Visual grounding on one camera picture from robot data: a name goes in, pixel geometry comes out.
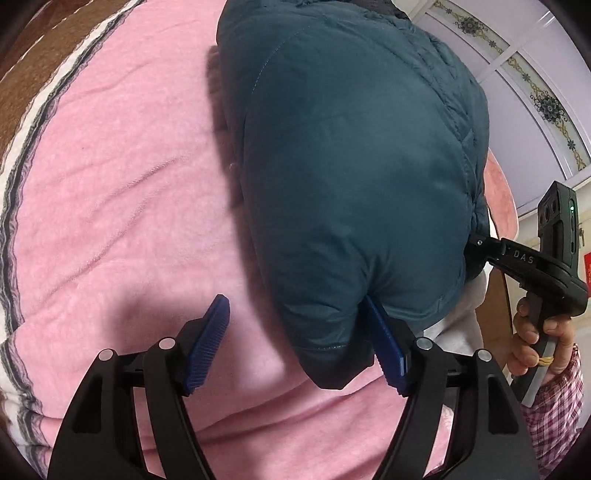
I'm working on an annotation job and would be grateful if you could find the person's right hand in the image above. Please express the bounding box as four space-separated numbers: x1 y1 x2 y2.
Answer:
507 295 578 386

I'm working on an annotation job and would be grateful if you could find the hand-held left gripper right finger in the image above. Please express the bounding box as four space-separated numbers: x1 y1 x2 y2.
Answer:
362 296 541 480

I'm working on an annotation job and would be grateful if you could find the lilac ornamented wardrobe door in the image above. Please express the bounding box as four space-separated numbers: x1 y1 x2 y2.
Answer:
406 0 591 217

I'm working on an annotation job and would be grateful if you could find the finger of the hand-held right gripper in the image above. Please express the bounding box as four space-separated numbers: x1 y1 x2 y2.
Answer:
466 233 506 268

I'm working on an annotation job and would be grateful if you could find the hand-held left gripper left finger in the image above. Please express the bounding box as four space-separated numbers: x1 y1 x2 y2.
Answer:
46 294 232 480

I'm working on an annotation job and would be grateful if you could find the pink and brown striped blanket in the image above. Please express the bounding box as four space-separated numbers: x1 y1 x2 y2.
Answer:
0 0 520 480

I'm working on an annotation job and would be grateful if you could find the white bed sheet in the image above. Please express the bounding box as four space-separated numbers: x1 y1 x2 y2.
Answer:
422 272 490 370

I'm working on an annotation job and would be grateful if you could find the teal padded jacket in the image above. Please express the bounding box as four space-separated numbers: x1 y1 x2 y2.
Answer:
215 0 491 391

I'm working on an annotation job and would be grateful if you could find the person's right forearm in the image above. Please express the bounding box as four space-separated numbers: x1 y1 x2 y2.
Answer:
522 344 591 478

